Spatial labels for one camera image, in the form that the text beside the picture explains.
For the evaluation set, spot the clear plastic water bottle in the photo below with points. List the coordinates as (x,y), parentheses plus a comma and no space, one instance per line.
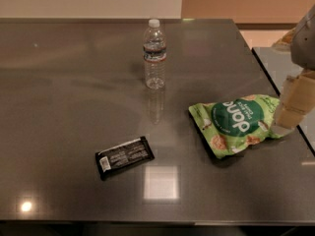
(154,53)

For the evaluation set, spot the black rxbar chocolate wrapper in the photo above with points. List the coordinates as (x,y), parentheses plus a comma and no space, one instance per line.
(122,157)

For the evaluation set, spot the green snack bag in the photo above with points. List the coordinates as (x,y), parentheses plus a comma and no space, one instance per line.
(231,127)

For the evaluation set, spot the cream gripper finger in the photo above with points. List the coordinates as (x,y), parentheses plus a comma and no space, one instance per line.
(296,101)

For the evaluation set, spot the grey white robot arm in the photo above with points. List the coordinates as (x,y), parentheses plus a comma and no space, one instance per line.
(302,47)

